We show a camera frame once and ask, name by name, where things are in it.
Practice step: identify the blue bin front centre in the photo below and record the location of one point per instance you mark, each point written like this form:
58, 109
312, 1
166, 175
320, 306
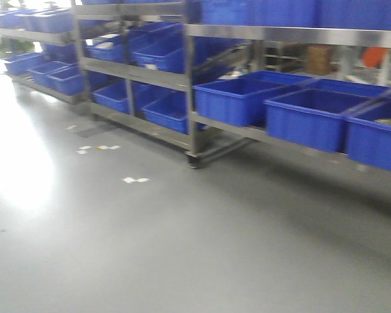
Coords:
312, 118

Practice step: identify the blue bin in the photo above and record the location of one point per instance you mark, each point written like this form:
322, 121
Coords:
368, 141
237, 102
312, 118

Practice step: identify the blue bin front middle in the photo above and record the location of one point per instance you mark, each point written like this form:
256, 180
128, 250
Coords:
237, 102

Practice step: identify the blue bin front right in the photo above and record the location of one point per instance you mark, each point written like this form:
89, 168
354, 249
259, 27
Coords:
368, 141

